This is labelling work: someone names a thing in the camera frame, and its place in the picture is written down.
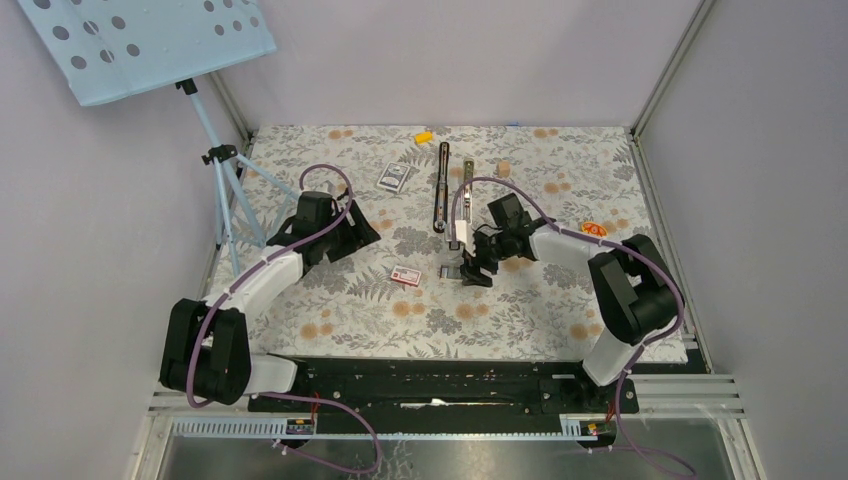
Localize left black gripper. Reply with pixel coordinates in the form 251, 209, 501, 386
318, 199, 379, 261

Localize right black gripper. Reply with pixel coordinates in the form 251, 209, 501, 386
460, 230, 512, 289

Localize grey staple strip block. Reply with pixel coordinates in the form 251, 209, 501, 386
439, 265, 462, 280

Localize black stapler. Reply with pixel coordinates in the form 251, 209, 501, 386
433, 142, 450, 233

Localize red white staple box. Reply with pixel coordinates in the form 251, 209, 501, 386
390, 266, 423, 287

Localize beige oblong plastic case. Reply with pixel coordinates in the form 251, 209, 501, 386
461, 160, 475, 224

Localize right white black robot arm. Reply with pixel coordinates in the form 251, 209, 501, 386
451, 194, 685, 412

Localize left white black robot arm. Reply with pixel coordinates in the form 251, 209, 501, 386
159, 191, 380, 411

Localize blue playing card box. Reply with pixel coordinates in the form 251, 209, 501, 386
376, 162, 411, 193

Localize floral patterned table mat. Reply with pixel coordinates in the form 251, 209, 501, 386
248, 125, 653, 361

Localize small wooden cube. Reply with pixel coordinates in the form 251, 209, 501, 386
496, 161, 511, 179

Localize yellow butterfly toy block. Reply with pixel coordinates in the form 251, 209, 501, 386
581, 222, 608, 238

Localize yellow toy brick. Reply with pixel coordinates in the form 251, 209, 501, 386
414, 131, 434, 145

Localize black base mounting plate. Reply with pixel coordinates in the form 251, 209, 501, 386
248, 357, 639, 435

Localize blue perforated music stand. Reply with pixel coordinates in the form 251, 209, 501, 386
19, 0, 298, 249

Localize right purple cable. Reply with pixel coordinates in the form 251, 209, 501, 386
450, 176, 698, 478

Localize purple cable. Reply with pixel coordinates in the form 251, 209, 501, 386
185, 164, 386, 474
450, 176, 698, 478

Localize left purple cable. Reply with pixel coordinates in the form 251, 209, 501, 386
185, 164, 386, 474

